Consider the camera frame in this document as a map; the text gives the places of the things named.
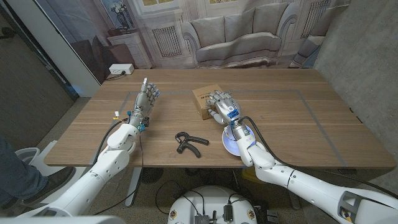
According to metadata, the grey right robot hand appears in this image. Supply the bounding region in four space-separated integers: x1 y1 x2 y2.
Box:
205 90 242 126

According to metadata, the white bowl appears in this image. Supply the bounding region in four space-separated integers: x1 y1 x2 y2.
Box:
221 123 257 157

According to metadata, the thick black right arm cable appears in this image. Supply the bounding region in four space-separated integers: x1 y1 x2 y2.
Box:
238 116 398 200

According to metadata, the white table leg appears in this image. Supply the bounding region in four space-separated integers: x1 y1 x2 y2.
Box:
124 167 143 208

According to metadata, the black power strip cable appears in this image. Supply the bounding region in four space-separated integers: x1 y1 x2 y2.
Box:
105 70 127 81

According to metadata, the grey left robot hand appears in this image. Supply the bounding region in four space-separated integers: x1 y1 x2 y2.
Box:
129 77 161 127

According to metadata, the brown cardboard box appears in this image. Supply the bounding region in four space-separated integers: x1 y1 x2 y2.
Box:
192 83 223 121

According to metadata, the white power strip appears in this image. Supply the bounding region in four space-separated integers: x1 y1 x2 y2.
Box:
108 63 135 75

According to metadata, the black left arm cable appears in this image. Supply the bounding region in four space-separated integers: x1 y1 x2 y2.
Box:
92 117 131 166

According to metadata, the person in grey shirt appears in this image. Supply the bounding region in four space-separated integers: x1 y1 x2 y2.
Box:
0 133 49 208

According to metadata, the dark shoe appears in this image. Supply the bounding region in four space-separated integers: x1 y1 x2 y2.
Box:
21 166 76 207

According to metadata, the black grip trainer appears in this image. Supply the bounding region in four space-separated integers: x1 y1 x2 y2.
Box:
174 131 210 159

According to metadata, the black floor cable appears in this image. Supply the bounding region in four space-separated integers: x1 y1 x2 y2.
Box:
154 180 206 216

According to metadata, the black round floor fan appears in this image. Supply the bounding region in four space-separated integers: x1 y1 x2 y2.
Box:
141 167 165 185

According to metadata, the yellow floor object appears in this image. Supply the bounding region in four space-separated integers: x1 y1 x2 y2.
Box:
241 167 259 184

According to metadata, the white round bin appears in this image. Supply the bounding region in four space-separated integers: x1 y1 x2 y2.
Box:
14 147 41 166

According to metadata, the printed living room backdrop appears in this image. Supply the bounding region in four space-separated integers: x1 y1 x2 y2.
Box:
35 0 352 85

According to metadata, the white floor platform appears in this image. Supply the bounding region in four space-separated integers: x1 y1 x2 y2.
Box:
29 139 78 205

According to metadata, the thin black hanging cable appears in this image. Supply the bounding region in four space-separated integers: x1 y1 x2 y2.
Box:
93 133 146 216

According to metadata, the white robot torso base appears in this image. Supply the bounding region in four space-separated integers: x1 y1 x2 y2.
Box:
167 185 259 224

